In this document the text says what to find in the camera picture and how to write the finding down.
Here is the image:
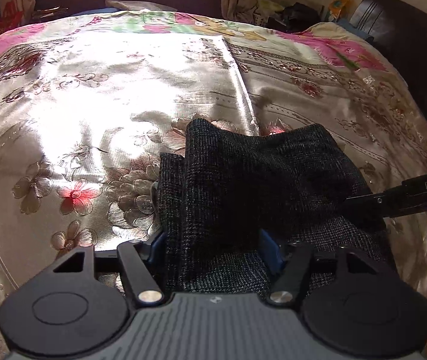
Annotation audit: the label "dark grey checked pants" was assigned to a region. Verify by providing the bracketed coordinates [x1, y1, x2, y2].
[158, 119, 395, 294]

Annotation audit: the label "dark wooden headboard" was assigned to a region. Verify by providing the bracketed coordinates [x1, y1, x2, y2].
[350, 0, 427, 118]

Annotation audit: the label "floral satin bedspread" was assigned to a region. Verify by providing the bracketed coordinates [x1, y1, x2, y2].
[0, 11, 427, 358]

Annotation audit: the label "orange snack packet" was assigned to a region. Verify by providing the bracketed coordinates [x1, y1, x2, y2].
[327, 0, 353, 21]

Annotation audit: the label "black clothes pile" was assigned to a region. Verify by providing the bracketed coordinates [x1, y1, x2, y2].
[266, 2, 321, 33]

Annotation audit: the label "beige pillow on bench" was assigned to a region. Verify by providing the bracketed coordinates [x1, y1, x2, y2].
[105, 0, 177, 12]

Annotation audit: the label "red shopping bag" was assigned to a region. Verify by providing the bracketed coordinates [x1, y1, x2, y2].
[0, 0, 23, 34]

